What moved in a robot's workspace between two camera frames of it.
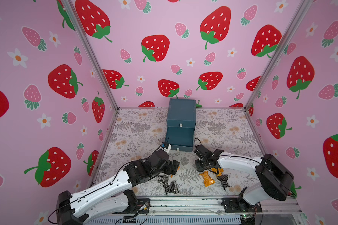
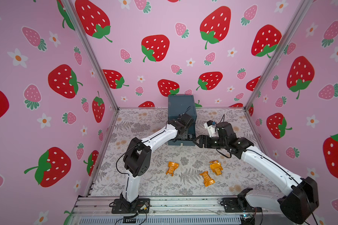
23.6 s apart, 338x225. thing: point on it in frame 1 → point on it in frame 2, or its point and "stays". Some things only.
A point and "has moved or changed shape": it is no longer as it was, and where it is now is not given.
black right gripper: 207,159 → 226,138
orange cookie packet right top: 219,171 stays
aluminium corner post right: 304,6 stays
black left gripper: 173,170 → 185,130
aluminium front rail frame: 200,210 stays
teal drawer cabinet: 181,121 has moved or changed shape
